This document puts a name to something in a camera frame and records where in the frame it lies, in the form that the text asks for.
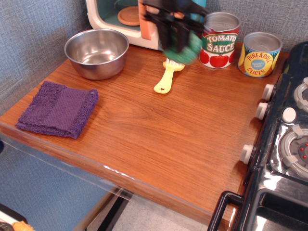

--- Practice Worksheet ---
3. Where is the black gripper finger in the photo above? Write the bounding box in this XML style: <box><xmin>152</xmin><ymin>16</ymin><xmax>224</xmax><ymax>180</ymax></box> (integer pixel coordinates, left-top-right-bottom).
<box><xmin>157</xmin><ymin>23</ymin><xmax>172</xmax><ymax>50</ymax></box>
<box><xmin>176</xmin><ymin>24</ymin><xmax>190</xmax><ymax>53</ymax></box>

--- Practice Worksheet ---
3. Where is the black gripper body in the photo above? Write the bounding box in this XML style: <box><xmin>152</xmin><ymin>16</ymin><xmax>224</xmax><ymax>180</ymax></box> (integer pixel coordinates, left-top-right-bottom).
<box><xmin>143</xmin><ymin>0</ymin><xmax>209</xmax><ymax>32</ymax></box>

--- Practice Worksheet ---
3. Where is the green toy broccoli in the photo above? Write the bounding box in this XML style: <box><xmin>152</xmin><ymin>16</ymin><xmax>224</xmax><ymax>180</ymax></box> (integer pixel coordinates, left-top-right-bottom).
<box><xmin>163</xmin><ymin>32</ymin><xmax>202</xmax><ymax>64</ymax></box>

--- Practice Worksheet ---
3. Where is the teal toy microwave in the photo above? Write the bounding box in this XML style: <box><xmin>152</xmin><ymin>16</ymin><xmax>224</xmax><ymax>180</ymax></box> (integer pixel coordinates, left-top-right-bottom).
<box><xmin>86</xmin><ymin>0</ymin><xmax>205</xmax><ymax>50</ymax></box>

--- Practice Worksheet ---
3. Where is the orange microwave plate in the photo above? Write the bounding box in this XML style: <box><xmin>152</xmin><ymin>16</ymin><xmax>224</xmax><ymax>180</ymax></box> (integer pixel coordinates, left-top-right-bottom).
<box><xmin>117</xmin><ymin>6</ymin><xmax>140</xmax><ymax>26</ymax></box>

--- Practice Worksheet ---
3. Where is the tomato sauce can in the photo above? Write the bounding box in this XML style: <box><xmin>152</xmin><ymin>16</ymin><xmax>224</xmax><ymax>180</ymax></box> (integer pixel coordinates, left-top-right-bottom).
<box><xmin>199</xmin><ymin>12</ymin><xmax>241</xmax><ymax>69</ymax></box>

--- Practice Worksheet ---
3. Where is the yellow toy brush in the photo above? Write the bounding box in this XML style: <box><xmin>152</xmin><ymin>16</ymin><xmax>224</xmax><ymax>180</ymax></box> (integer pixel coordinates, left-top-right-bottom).
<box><xmin>154</xmin><ymin>59</ymin><xmax>185</xmax><ymax>94</ymax></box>

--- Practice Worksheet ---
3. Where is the steel bowl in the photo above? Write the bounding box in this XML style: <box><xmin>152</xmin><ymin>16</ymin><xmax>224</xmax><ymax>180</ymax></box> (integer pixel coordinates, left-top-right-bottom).
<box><xmin>64</xmin><ymin>29</ymin><xmax>129</xmax><ymax>80</ymax></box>

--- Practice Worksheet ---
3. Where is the pineapple slices can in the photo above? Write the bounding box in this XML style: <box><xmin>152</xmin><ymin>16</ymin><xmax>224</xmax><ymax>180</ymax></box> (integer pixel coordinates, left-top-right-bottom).
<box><xmin>238</xmin><ymin>32</ymin><xmax>282</xmax><ymax>78</ymax></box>

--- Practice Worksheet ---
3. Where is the grey stove knob far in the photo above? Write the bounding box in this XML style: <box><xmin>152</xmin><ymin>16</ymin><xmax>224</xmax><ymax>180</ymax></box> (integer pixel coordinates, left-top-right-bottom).
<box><xmin>262</xmin><ymin>84</ymin><xmax>275</xmax><ymax>101</ymax></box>

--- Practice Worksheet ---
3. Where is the grey stove knob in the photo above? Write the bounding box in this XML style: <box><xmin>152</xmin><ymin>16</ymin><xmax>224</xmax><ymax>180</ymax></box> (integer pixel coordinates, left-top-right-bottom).
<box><xmin>255</xmin><ymin>103</ymin><xmax>268</xmax><ymax>120</ymax></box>
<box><xmin>240</xmin><ymin>144</ymin><xmax>254</xmax><ymax>165</ymax></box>
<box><xmin>262</xmin><ymin>84</ymin><xmax>275</xmax><ymax>101</ymax></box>

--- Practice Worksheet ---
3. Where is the grey stove knob middle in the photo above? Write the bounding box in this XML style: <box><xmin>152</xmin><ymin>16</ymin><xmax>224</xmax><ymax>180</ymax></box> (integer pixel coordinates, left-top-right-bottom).
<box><xmin>255</xmin><ymin>103</ymin><xmax>268</xmax><ymax>120</ymax></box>

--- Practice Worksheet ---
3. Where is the grey stove knob near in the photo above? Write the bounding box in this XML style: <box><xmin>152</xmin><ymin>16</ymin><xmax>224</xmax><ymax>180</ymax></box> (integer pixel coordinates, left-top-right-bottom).
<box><xmin>240</xmin><ymin>144</ymin><xmax>254</xmax><ymax>165</ymax></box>

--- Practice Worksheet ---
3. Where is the white round stove button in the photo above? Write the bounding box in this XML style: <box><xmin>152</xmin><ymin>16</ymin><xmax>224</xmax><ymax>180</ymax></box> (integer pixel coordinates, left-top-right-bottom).
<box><xmin>282</xmin><ymin>107</ymin><xmax>296</xmax><ymax>123</ymax></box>

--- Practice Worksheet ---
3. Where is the purple folded cloth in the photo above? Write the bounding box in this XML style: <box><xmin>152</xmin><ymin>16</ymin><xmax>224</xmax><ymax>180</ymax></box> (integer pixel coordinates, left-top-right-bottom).
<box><xmin>15</xmin><ymin>81</ymin><xmax>99</xmax><ymax>139</ymax></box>

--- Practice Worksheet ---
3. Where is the grey far stove burner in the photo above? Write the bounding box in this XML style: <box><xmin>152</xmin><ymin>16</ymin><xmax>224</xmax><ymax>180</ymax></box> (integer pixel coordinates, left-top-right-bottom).
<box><xmin>294</xmin><ymin>77</ymin><xmax>308</xmax><ymax>112</ymax></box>

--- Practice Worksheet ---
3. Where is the grey stove burner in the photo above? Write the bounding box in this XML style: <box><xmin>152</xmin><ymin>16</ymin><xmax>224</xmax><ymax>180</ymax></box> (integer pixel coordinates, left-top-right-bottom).
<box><xmin>279</xmin><ymin>125</ymin><xmax>308</xmax><ymax>179</ymax></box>
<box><xmin>294</xmin><ymin>77</ymin><xmax>308</xmax><ymax>112</ymax></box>

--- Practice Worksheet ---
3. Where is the grey near stove burner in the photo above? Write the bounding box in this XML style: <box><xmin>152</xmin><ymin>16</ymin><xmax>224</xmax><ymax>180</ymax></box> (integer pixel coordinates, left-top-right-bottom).
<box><xmin>279</xmin><ymin>125</ymin><xmax>308</xmax><ymax>179</ymax></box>

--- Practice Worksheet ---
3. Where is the black toy stove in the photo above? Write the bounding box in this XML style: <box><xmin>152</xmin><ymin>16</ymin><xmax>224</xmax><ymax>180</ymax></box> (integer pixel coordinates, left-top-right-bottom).
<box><xmin>207</xmin><ymin>41</ymin><xmax>308</xmax><ymax>231</ymax></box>

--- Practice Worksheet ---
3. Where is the orange object at corner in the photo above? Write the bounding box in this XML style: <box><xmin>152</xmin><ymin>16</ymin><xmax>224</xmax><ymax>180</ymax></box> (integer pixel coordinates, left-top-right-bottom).
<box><xmin>12</xmin><ymin>221</ymin><xmax>34</xmax><ymax>231</ymax></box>

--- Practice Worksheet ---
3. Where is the black stove oven handle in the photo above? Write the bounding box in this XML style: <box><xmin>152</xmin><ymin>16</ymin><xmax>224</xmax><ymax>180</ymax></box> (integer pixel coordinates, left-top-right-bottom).
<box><xmin>207</xmin><ymin>191</ymin><xmax>244</xmax><ymax>231</ymax></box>

